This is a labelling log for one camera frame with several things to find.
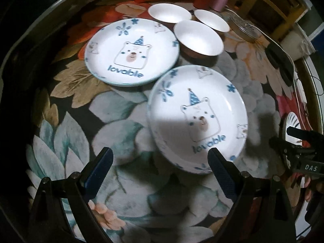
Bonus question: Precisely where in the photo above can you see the round perforated metal tin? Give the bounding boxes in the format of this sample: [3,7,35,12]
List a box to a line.
[229,15,257,43]

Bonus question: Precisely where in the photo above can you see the white bowl brown outside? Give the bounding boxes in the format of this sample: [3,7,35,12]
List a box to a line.
[148,3,192,24]
[174,20,224,58]
[194,9,230,34]

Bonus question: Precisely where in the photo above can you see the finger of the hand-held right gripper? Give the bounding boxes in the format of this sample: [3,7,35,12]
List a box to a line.
[269,136,303,163]
[287,126,324,145]

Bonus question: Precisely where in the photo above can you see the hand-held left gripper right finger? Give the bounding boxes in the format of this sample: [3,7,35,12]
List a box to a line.
[208,147,296,243]

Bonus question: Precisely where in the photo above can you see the white bin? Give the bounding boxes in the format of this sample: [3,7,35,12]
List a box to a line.
[283,30,307,59]

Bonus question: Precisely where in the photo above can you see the floral rug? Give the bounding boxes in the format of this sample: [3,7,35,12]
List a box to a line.
[25,0,313,243]

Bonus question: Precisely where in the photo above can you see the black cable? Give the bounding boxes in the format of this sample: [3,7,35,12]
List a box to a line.
[302,54,324,99]

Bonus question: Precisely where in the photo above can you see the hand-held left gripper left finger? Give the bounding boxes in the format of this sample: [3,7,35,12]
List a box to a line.
[28,147,114,243]

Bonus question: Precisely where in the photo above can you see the white power strip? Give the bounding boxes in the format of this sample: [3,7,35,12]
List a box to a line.
[295,79,308,105]

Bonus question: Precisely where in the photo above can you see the white bear print plate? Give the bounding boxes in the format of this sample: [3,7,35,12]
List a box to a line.
[147,65,249,174]
[84,18,181,85]

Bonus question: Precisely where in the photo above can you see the white striped round object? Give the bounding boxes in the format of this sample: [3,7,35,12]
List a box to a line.
[283,111,305,169]

